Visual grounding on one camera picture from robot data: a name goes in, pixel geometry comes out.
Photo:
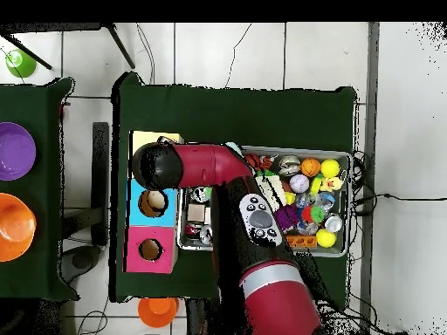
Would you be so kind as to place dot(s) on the orange toy basketball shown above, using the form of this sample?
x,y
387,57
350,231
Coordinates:
x,y
310,167

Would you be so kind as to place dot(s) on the black upright panel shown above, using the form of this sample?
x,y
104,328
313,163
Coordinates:
x,y
100,174

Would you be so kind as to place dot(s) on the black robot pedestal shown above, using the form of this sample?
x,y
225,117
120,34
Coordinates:
x,y
202,317

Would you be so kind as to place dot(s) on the orange cup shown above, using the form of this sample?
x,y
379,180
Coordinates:
x,y
157,312

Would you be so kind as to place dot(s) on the dark green side tablecloth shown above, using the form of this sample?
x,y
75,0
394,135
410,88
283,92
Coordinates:
x,y
38,104

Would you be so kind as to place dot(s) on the white toy baseball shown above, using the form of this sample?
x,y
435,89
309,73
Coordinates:
x,y
299,183

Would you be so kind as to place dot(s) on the wooden box with three holes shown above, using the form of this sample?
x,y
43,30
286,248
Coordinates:
x,y
164,261

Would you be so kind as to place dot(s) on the orange bowl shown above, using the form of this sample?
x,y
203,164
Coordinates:
x,y
14,226

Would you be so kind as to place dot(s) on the yellow plush duck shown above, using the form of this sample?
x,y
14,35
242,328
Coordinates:
x,y
331,184

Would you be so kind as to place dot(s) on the purple bowl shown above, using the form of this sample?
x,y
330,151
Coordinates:
x,y
15,151

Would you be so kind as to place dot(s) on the silver mesh bin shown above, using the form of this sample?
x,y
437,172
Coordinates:
x,y
314,153

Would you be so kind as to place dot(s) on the black tripod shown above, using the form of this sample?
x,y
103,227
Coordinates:
x,y
120,47

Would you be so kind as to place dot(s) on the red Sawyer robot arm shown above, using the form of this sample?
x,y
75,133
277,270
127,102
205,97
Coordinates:
x,y
216,167

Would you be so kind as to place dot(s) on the cream waffle cloth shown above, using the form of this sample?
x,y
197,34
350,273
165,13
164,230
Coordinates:
x,y
274,192

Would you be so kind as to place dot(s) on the yellow ball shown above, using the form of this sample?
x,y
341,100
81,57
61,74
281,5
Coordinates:
x,y
330,168
325,238

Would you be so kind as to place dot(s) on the purple spiky ball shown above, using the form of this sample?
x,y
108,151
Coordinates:
x,y
287,216

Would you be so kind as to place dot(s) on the black can silver top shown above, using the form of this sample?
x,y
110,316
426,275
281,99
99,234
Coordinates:
x,y
200,194

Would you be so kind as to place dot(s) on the round silver can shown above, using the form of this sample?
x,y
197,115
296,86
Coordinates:
x,y
333,223

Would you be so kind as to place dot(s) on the green cup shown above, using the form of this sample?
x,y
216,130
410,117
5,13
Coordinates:
x,y
21,64

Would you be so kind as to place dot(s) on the wooden cube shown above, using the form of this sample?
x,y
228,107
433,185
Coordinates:
x,y
196,213

